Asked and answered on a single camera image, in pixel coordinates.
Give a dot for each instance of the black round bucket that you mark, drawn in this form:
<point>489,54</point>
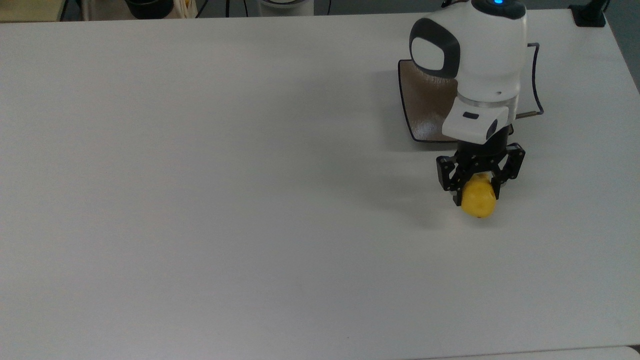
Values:
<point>149,7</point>

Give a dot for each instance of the black table clamp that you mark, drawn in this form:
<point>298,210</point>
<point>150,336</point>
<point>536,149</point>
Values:
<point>589,14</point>

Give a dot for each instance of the cream fabric bundle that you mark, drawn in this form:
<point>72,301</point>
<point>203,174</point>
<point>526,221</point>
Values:
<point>184,8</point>

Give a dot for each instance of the yellow potato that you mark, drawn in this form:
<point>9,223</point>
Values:
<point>479,200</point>

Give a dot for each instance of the brown square ceramic plate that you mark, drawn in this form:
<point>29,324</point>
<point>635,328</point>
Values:
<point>425,105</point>

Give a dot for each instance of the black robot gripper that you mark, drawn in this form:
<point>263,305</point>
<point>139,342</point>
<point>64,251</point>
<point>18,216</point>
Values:
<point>484,145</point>

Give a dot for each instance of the beige wooden furniture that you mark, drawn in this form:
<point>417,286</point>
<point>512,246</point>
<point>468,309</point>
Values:
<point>30,9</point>

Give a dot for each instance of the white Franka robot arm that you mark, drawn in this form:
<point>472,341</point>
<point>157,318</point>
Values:
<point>475,60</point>

